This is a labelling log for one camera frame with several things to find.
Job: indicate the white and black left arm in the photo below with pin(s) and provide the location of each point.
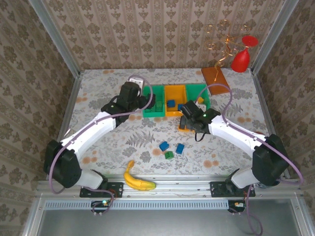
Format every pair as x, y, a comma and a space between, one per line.
86, 135

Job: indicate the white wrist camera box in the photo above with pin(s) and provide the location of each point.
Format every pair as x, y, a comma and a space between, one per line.
136, 81
201, 106

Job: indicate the yellow lego brick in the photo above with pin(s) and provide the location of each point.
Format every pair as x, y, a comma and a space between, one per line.
201, 99
182, 129

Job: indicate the aluminium mounting beam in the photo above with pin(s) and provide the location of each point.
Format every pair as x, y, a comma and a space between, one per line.
172, 189

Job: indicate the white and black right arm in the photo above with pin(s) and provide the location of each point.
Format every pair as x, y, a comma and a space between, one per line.
233, 132

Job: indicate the green long lego brick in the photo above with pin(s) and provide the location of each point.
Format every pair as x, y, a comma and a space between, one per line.
152, 108

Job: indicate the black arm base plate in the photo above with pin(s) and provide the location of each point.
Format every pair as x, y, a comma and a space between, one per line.
216, 189
115, 189

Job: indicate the aluminium frame post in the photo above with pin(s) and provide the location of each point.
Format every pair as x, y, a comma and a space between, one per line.
273, 37
56, 37

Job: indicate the aluminium table edge rail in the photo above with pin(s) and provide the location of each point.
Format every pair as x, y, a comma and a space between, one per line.
268, 110
69, 105

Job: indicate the small controller board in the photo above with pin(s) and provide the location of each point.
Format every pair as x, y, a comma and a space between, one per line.
101, 206
236, 207

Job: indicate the red plastic goblet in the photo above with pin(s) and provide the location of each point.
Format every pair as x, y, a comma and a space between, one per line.
242, 57

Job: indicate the green plastic bin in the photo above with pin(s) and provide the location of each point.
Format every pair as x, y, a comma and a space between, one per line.
157, 92
194, 91

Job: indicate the grey metal panel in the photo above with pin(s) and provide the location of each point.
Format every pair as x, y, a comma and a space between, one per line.
147, 223

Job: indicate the blue lego brick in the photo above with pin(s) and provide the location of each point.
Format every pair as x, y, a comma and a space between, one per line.
164, 145
180, 148
180, 107
171, 103

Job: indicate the green square lego brick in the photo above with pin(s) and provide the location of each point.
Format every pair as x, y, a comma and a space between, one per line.
160, 105
168, 155

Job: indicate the yellow plastic bin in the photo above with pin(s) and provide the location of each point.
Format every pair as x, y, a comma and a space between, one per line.
174, 93

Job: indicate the yellow banana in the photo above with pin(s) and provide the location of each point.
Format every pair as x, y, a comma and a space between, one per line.
137, 183

